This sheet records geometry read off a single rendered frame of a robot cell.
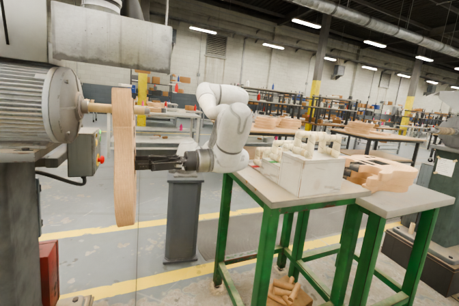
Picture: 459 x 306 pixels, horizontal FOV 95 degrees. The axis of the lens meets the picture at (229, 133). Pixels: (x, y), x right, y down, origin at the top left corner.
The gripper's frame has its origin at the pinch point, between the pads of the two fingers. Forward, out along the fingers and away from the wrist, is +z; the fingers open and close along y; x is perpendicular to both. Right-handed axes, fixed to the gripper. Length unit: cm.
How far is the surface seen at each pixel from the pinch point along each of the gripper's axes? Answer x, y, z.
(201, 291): -106, 52, -41
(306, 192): -15, -6, -70
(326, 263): -108, 48, -153
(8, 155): 3.2, 0.4, 32.4
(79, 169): -10.2, 32.4, 23.5
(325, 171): -6, -6, -80
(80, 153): -2.8, 31.9, 23.0
